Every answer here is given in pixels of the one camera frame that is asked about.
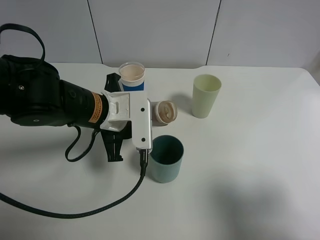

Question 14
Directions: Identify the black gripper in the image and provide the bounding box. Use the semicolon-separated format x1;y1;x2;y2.
100;73;132;163

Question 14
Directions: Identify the drink bottle with pink label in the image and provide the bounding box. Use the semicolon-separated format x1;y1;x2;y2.
151;100;178;127

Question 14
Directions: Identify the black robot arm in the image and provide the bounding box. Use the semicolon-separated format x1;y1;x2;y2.
0;55;132;162

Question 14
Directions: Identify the blue sleeved paper cup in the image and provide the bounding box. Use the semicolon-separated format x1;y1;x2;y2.
118;62;145;92

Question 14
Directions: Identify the teal plastic cup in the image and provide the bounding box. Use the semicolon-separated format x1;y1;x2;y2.
148;135;184;184

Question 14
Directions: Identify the pale green plastic cup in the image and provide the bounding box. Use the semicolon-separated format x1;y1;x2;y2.
191;74;222;119

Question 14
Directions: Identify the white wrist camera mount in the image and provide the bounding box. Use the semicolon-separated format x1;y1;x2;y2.
100;90;153;151

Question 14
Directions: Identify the black braided cable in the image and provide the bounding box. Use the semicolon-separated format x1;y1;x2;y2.
0;148;151;220

